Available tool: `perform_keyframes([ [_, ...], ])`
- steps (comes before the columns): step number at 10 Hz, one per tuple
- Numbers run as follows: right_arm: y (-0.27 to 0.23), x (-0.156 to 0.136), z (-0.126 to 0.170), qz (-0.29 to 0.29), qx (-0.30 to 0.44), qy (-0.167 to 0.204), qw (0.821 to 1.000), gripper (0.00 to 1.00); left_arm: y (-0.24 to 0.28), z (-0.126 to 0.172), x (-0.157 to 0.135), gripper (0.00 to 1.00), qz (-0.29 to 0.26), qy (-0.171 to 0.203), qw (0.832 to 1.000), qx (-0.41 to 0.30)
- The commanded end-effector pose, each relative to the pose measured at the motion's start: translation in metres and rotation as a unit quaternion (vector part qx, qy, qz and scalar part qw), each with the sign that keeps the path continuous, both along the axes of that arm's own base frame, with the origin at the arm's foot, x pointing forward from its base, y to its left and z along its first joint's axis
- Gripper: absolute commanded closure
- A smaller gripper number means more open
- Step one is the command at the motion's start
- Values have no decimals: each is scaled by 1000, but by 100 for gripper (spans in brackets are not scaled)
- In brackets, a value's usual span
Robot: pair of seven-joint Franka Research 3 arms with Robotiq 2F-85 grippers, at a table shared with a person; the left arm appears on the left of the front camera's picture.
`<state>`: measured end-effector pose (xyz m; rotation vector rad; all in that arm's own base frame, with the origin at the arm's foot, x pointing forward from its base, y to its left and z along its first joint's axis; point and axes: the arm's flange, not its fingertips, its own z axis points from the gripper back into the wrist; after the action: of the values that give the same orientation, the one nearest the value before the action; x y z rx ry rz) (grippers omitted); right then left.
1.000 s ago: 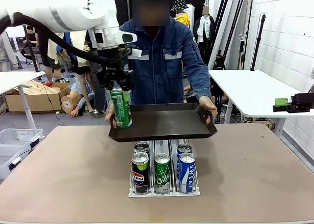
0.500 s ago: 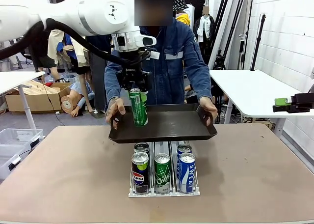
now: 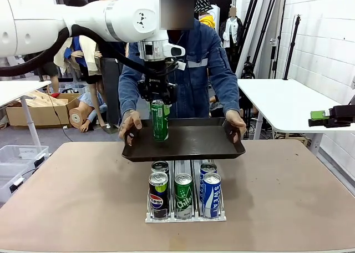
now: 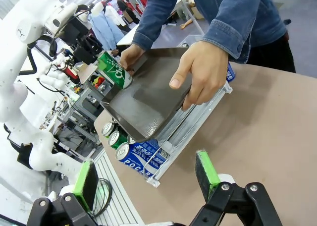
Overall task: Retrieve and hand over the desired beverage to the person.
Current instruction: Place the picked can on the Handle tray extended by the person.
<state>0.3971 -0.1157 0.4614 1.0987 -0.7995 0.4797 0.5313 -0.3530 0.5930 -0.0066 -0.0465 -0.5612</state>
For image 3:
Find person's left forearm denim sleeve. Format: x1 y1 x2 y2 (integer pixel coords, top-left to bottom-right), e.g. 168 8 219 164
215 69 241 115

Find large white table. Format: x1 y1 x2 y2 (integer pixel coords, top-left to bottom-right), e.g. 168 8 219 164
237 78 355 140

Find person's right hand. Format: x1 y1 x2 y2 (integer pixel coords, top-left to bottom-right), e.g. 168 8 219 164
118 110 143 140

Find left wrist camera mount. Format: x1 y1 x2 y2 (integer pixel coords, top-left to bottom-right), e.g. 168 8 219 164
138 39 186 62

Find clear plastic storage bin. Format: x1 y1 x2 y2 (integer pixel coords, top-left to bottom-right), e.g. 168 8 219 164
0 163 32 204
0 145 50 168

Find person bucket hat yellow hoodie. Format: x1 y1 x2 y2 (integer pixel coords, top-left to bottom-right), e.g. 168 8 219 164
194 0 222 43

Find wooden crate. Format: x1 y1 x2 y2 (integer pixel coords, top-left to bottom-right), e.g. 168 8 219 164
285 133 312 148

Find mannequin in white jacket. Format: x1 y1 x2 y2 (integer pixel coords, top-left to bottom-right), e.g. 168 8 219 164
219 7 244 70

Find blue Pocari Sweat can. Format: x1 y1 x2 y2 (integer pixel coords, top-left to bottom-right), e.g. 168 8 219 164
199 161 218 203
202 173 222 219

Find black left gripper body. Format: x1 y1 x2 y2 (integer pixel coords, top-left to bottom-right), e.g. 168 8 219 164
138 78 179 106

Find mannequin torso in blue shirt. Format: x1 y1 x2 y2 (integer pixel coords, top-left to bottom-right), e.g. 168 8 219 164
69 92 108 133

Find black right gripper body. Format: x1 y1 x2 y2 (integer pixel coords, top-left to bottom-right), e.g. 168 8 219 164
328 104 355 126

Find black camera tripod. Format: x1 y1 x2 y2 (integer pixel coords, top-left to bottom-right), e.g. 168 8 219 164
240 55 256 79

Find person in denim jacket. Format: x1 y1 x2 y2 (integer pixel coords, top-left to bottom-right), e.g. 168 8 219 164
118 0 241 120

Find black Pepsi can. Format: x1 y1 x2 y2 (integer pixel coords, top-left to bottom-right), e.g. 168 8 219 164
148 171 170 220
151 160 170 175

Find black mannequin base plate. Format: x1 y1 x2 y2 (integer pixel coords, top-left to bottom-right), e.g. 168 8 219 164
102 119 123 135

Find person's left hand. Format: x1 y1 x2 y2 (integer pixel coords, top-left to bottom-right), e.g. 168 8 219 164
225 109 247 143

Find thin black upright stand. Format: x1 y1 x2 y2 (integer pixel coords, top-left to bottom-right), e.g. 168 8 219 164
272 0 288 79

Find green Chilsung soda can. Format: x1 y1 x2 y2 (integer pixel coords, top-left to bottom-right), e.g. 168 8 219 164
174 173 194 220
150 99 170 142

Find white can dispenser rack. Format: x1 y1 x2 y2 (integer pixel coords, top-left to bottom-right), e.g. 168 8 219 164
145 160 227 224

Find black serving tray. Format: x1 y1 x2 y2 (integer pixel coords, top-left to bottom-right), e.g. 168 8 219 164
121 117 246 163

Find person's right forearm denim sleeve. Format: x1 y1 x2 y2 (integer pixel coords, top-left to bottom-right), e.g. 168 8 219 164
118 67 141 117

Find brown cardboard box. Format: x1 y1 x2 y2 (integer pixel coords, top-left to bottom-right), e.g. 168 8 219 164
5 90 82 128

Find leaning black light stands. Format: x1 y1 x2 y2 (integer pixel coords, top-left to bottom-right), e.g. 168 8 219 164
227 0 263 82

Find person in black outfit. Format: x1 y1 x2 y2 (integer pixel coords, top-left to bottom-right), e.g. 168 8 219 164
23 53 60 93

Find black pole stand on table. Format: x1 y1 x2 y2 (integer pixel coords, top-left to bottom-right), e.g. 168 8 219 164
282 14 302 81

